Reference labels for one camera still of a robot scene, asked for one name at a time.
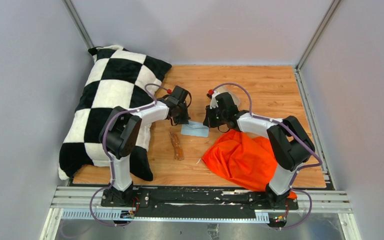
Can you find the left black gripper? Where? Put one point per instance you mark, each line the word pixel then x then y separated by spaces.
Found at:
pixel 184 120

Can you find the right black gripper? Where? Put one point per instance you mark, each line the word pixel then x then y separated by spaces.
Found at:
pixel 208 121

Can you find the light blue cleaning cloth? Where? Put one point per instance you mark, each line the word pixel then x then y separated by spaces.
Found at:
pixel 195 129

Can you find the pink glasses case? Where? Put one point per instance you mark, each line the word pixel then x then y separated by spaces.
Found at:
pixel 224 89

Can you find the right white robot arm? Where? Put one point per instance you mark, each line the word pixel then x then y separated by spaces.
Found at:
pixel 291 145

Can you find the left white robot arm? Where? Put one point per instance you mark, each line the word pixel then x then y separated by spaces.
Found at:
pixel 121 130

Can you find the orange transparent sunglasses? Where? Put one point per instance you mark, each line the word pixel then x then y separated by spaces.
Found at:
pixel 176 144

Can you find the orange cloth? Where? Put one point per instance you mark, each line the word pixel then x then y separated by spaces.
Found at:
pixel 247 162

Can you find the black white checkered pillow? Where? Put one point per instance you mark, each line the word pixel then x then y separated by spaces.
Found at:
pixel 118 78

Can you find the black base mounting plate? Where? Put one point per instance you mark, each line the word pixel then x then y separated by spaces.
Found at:
pixel 198 203

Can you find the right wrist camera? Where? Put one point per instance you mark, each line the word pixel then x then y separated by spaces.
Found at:
pixel 213 101

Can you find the aluminium frame rail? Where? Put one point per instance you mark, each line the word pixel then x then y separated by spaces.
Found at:
pixel 75 214

